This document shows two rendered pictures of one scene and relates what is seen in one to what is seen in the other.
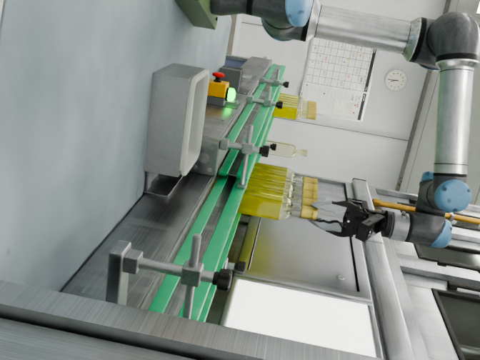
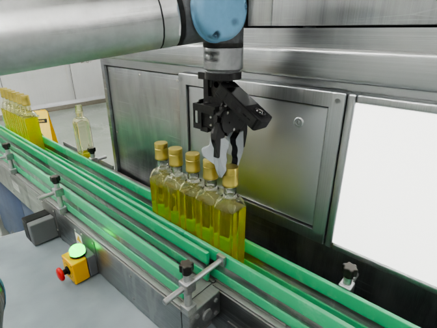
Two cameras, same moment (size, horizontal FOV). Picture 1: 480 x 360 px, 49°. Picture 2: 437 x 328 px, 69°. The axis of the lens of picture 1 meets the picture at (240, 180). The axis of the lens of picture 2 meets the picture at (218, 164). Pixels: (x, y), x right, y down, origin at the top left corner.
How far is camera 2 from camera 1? 0.97 m
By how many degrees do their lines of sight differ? 32
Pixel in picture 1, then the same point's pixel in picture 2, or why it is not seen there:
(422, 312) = (330, 10)
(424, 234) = not seen: hidden behind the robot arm
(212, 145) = (194, 318)
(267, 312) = (395, 232)
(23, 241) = not seen: outside the picture
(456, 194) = (222, 10)
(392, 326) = (398, 76)
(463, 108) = (36, 20)
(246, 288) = (350, 240)
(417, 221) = not seen: hidden behind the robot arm
